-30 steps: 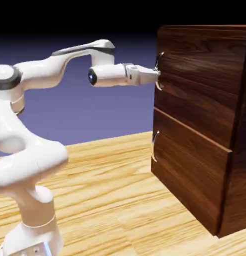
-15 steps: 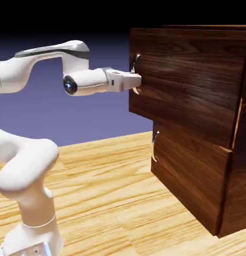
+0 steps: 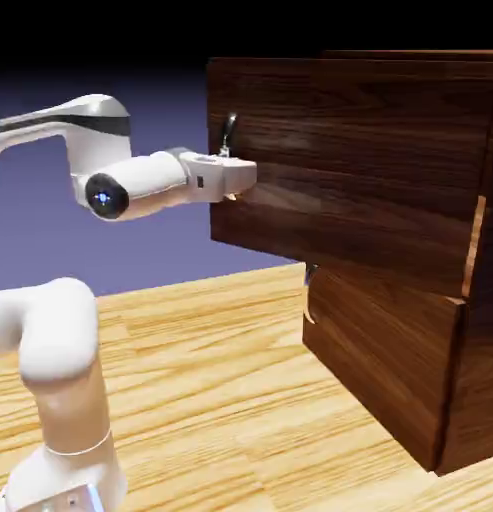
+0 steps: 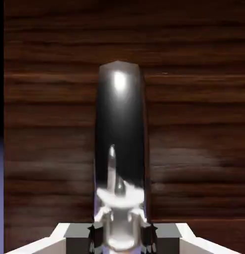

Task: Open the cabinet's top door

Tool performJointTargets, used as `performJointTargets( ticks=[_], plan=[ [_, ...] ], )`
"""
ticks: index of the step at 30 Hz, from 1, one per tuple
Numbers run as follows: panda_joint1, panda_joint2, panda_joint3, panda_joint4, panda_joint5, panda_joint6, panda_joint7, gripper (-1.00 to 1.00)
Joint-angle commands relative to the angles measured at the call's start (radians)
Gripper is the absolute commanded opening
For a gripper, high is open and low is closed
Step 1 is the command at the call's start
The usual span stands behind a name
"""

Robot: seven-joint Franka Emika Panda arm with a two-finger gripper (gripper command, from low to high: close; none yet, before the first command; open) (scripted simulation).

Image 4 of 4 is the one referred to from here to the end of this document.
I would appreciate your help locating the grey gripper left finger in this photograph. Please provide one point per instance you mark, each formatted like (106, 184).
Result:
(76, 238)

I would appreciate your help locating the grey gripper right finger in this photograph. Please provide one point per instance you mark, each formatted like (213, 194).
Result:
(166, 238)

